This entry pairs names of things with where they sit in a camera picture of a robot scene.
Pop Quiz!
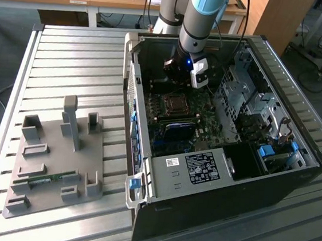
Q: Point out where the silver CPU plate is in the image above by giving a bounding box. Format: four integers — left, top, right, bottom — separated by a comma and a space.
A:
169, 97, 187, 112

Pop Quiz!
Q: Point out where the CPU socket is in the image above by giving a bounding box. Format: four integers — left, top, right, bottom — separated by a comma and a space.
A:
160, 90, 195, 118

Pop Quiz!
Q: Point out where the metal drive cage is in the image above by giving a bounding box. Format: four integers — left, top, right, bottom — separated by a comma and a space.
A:
210, 40, 286, 135

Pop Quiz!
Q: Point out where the green motherboard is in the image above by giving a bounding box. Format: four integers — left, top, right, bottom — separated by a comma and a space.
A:
137, 75, 248, 167

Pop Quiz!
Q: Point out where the black graphics card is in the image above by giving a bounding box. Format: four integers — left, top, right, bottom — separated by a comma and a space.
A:
161, 118, 198, 144

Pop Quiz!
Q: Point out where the wooden cabinet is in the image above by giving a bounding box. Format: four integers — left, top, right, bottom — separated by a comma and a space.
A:
251, 0, 317, 61

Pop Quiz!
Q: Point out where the silver power supply unit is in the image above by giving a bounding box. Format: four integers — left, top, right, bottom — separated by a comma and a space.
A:
140, 140, 236, 214

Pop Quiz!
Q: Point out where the blue disk carrier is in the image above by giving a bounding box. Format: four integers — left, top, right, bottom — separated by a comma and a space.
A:
256, 144, 276, 161

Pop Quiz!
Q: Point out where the metal disk bay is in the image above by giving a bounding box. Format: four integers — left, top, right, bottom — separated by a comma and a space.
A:
254, 136, 312, 179

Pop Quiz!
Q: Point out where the grey parts rack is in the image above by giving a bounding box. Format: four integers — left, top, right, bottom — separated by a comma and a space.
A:
1, 88, 114, 229

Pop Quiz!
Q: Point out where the black open PC case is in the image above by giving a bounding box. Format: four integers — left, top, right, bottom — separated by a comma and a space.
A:
103, 21, 322, 241

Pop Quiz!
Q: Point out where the green RAM stick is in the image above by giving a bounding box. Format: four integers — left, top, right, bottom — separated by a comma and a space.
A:
26, 170, 65, 188

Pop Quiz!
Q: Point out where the small grey wrist camera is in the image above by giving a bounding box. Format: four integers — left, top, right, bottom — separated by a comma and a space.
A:
162, 58, 174, 72

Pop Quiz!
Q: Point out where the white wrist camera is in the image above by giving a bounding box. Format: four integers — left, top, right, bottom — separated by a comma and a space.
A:
186, 53, 211, 90

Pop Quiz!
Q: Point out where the blue case handle latch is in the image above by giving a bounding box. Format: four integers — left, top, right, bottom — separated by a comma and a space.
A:
127, 177, 142, 193

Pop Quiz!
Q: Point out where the coloured wire bundle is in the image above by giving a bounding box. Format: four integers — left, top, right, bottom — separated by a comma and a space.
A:
275, 116, 296, 147

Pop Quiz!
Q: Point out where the equipment stand with cables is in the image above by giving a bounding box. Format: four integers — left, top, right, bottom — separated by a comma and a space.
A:
278, 0, 322, 95

